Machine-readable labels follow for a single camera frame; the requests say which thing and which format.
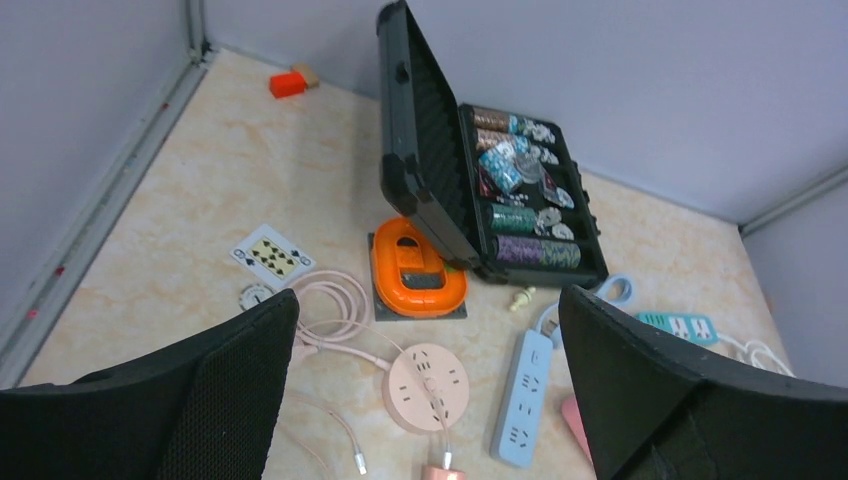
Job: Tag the teal small socket adapter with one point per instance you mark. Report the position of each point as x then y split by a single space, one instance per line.
695 328

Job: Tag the small tan wooden block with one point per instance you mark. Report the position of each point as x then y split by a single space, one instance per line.
310 78

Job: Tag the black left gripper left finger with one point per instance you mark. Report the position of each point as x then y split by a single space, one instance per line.
203 408

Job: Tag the small salmon charger plug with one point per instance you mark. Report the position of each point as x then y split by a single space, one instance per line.
432 472

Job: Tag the light blue power strip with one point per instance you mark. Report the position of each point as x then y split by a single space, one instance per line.
517 426

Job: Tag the round pink power socket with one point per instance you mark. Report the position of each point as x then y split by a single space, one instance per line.
426 389

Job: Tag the small white round chip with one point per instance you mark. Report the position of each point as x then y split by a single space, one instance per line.
253 295

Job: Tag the pink triangular power socket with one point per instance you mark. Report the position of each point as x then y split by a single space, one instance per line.
571 414

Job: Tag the red small block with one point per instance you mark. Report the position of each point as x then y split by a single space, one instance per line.
287 84

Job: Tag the open black carrying case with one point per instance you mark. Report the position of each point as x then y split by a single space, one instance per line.
496 193

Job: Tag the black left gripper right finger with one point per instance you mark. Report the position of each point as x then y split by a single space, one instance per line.
654 406

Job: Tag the white multi-hole adapter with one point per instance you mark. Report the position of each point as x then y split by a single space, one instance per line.
272 258

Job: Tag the orange tape dispenser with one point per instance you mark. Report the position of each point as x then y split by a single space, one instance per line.
410 280

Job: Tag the small white plastic connector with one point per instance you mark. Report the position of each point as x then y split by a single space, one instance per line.
522 298

